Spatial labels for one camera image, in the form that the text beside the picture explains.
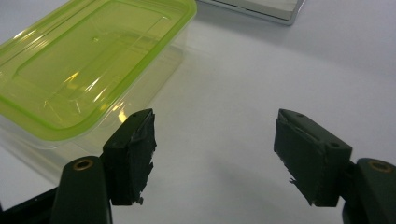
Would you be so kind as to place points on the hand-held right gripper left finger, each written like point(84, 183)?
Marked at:
point(124, 161)

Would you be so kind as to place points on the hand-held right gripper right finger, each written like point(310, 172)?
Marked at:
point(317, 165)

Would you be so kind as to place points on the clear plastic container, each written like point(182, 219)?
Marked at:
point(149, 84)

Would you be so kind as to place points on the green translucent container lid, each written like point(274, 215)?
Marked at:
point(77, 62)

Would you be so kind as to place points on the white flat box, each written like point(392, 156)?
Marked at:
point(264, 9)

